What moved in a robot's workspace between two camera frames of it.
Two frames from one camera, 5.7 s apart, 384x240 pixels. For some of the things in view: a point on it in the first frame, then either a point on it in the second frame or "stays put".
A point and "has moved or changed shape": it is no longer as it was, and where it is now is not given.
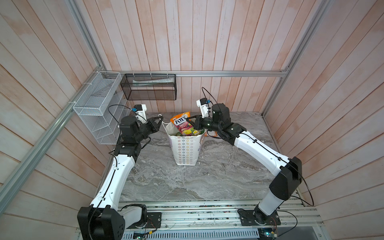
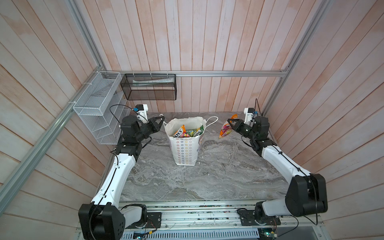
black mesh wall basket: (149, 86) stays put
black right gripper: (197, 118) -> (239, 121)
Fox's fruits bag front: (186, 128) has moved or changed shape
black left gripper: (155, 126) stays put
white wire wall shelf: (101, 106) stays put
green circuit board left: (140, 235) stays put
